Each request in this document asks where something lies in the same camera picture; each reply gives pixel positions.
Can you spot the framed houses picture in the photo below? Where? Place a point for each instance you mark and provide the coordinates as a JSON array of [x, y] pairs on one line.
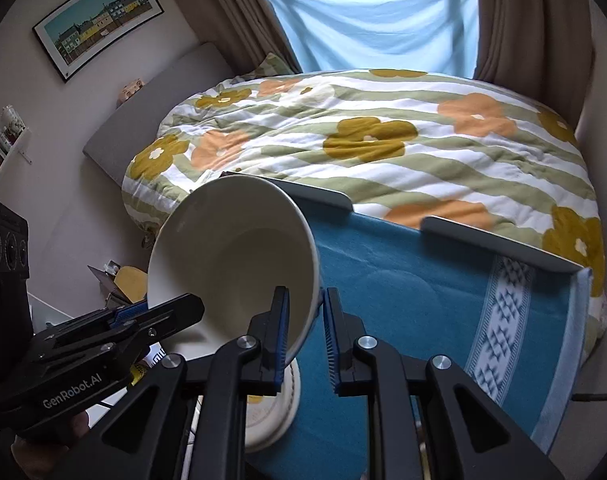
[[78, 30]]

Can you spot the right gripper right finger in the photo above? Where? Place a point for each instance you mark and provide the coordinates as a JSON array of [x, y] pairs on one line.
[[427, 419]]

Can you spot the blue sheer curtain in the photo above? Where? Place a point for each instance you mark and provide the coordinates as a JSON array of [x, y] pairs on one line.
[[436, 36]]

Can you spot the black camera box left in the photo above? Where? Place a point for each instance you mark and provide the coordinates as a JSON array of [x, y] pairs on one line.
[[16, 329]]

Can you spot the brown curtain right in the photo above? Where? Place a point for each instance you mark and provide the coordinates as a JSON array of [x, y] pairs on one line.
[[541, 49]]

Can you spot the left hand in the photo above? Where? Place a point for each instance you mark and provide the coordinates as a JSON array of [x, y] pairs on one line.
[[37, 457]]

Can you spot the small wooden toy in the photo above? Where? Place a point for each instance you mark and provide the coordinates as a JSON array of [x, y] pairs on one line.
[[129, 90]]

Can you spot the brown curtain left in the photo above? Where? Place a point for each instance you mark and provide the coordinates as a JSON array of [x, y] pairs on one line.
[[244, 31]]

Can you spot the brown curtain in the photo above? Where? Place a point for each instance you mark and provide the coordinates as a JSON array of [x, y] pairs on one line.
[[541, 49], [244, 31]]

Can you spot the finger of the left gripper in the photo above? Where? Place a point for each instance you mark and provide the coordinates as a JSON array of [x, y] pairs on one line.
[[131, 340], [96, 323]]

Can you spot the grey folding tray table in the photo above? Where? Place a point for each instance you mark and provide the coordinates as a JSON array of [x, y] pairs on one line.
[[498, 244]]

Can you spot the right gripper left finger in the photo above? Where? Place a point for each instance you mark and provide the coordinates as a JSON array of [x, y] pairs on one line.
[[188, 418]]

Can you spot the grey headboard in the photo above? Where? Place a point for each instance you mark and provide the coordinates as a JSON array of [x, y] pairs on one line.
[[134, 125]]

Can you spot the large yellow duck plate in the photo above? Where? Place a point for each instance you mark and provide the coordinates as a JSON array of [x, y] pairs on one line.
[[269, 417]]

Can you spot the white wall shelf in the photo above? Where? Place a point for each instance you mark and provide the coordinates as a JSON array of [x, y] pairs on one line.
[[15, 137]]

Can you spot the teal blue towel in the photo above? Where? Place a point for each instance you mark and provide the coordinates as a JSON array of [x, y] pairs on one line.
[[518, 330]]

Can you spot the floral striped duvet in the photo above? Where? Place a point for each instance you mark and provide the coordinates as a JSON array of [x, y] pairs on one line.
[[402, 145]]

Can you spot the cream bowl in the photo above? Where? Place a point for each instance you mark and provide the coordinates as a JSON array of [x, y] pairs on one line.
[[231, 243]]

